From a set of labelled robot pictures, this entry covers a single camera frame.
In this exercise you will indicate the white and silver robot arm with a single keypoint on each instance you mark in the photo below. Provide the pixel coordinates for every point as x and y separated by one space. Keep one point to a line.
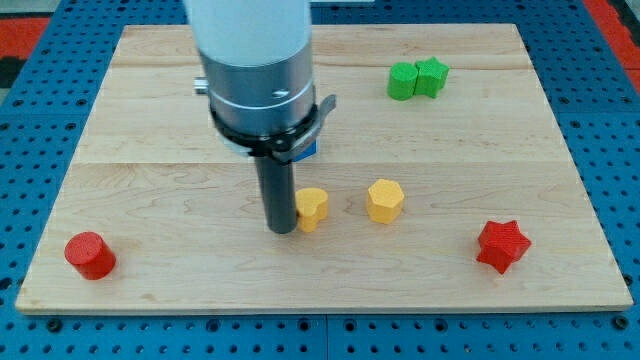
256 55

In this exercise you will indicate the yellow heart block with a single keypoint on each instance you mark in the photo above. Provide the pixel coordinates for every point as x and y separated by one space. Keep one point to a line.
311 208

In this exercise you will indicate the black cylindrical pointer tool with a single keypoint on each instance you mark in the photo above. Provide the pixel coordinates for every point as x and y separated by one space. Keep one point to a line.
276 182

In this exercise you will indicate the yellow hexagon block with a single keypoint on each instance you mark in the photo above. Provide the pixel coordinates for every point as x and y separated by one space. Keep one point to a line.
384 201

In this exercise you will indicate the light wooden board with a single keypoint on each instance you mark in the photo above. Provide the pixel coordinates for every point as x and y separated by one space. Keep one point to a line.
183 215

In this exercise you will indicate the green cylinder block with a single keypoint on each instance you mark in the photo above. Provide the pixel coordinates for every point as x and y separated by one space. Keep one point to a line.
402 81

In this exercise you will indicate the green star block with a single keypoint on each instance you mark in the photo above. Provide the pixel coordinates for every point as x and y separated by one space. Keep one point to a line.
432 77

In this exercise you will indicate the red star block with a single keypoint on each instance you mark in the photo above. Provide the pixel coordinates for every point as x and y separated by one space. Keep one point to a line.
502 244

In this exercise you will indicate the red cylinder block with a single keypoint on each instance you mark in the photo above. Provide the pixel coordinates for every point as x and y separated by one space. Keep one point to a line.
90 255

